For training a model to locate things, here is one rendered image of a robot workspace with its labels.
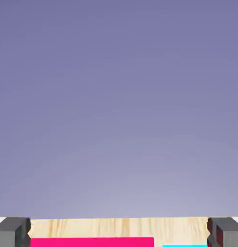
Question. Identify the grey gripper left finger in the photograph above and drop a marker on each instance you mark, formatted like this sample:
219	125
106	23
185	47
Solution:
13	231

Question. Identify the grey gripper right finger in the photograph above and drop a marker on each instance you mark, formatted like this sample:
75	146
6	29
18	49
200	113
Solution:
225	231

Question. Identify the large cyan box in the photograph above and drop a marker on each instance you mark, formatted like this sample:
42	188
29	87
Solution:
184	246

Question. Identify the large pink box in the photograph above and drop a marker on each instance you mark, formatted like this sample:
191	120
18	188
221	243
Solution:
92	242

